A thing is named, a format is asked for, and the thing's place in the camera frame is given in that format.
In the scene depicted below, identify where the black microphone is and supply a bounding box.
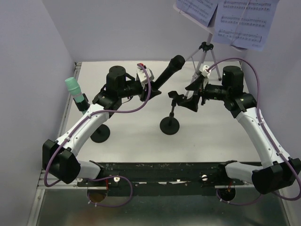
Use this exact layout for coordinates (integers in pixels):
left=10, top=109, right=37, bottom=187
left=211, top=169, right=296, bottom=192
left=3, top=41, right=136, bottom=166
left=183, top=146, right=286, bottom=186
left=152, top=55, right=185, bottom=89

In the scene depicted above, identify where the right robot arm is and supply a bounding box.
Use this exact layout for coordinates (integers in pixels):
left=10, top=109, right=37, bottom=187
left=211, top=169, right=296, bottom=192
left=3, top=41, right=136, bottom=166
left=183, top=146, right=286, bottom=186
left=179, top=65, right=301, bottom=194

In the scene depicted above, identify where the black mic stand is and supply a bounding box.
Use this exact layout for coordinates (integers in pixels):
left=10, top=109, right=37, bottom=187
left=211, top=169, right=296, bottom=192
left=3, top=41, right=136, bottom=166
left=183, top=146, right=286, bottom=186
left=74, top=93, right=111, bottom=143
left=159, top=91, right=184, bottom=135

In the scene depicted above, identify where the green microphone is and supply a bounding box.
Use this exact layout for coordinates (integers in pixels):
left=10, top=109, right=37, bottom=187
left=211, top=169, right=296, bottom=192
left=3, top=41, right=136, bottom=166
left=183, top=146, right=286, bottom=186
left=65, top=77, right=90, bottom=114

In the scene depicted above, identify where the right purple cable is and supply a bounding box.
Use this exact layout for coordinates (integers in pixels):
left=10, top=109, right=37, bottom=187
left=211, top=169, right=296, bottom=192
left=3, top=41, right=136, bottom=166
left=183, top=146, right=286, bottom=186
left=206, top=57, right=301, bottom=205

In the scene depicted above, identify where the black mounting rail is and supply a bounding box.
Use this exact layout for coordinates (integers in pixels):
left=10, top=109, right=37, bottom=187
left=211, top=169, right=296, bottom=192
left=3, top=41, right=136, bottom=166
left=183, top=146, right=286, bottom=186
left=77, top=162, right=243, bottom=196

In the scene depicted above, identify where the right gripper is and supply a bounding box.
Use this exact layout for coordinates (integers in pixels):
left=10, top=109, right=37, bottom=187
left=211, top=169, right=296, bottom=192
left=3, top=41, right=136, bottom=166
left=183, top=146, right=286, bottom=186
left=179, top=76, right=230, bottom=112

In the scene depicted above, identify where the aluminium frame rail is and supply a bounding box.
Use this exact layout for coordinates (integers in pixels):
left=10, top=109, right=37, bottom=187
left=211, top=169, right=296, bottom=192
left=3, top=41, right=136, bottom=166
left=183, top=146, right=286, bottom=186
left=27, top=62, right=82, bottom=226

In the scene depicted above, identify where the right sheet music page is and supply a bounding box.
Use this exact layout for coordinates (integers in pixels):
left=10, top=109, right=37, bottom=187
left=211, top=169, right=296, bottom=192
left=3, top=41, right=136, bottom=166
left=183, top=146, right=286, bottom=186
left=213, top=0, right=279, bottom=51

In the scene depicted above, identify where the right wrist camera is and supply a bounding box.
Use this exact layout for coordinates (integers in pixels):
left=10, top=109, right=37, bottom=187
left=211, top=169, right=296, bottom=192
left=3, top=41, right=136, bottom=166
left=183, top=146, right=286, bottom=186
left=199, top=65, right=211, bottom=88

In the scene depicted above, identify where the white music stand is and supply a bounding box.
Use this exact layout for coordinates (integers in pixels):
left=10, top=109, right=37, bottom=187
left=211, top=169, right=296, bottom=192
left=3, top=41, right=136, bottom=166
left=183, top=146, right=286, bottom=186
left=173, top=0, right=217, bottom=83

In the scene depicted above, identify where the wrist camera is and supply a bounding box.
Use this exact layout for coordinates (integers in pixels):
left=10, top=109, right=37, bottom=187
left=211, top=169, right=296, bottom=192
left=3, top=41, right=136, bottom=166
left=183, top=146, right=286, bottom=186
left=199, top=65, right=211, bottom=88
left=136, top=64, right=154, bottom=84

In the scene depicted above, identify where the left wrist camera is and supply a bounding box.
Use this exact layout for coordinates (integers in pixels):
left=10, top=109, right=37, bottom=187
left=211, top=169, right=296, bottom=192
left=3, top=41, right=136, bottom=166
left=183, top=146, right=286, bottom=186
left=136, top=64, right=154, bottom=84

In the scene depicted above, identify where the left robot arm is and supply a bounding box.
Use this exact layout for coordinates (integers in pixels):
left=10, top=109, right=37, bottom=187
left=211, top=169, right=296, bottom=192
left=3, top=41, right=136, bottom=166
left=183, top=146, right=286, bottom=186
left=42, top=64, right=166, bottom=187

